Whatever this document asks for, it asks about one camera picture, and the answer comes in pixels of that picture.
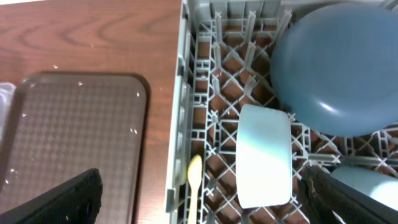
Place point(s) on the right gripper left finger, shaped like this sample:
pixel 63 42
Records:
pixel 77 200

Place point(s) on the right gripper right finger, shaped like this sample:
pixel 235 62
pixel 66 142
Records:
pixel 325 199

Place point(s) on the light blue cup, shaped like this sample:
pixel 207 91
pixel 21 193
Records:
pixel 380 187

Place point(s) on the small bowl with rice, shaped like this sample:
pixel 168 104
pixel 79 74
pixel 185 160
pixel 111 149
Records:
pixel 263 157

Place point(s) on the pale yellow spoon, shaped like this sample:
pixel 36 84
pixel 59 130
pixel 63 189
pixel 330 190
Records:
pixel 194 179

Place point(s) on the large blue bowl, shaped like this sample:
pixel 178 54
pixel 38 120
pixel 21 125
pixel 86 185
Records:
pixel 336 69

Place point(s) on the grey dishwasher rack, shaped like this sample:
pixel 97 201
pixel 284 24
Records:
pixel 224 50

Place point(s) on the dark brown serving tray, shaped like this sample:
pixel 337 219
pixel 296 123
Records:
pixel 62 124

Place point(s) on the clear plastic bin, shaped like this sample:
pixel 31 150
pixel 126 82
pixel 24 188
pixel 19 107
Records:
pixel 7 92

